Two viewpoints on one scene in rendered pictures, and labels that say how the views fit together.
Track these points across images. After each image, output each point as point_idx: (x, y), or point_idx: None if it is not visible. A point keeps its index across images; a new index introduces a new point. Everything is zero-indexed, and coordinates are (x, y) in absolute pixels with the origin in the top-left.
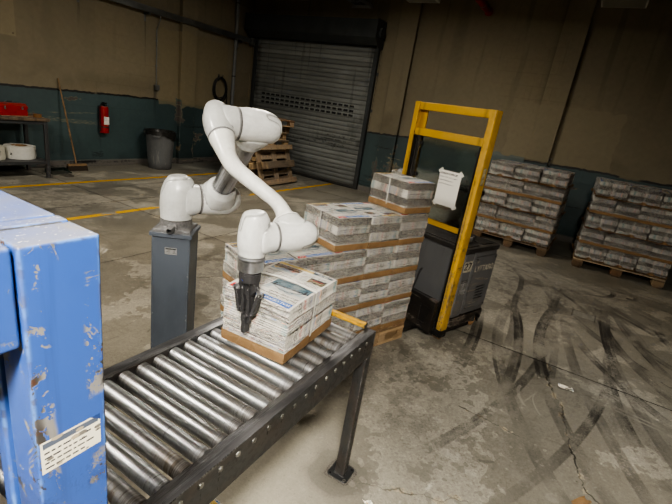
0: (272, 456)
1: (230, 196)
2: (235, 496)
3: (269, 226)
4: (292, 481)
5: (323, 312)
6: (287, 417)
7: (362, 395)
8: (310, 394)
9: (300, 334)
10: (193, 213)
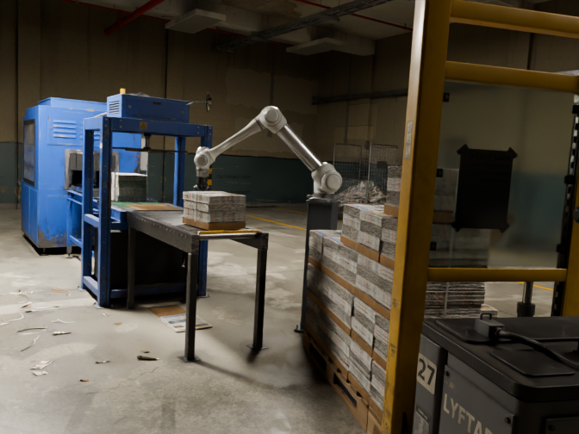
0: (225, 344)
1: (313, 173)
2: (205, 331)
3: (198, 152)
4: (199, 344)
5: (203, 213)
6: (155, 228)
7: (189, 288)
8: (162, 229)
9: (190, 214)
10: (317, 188)
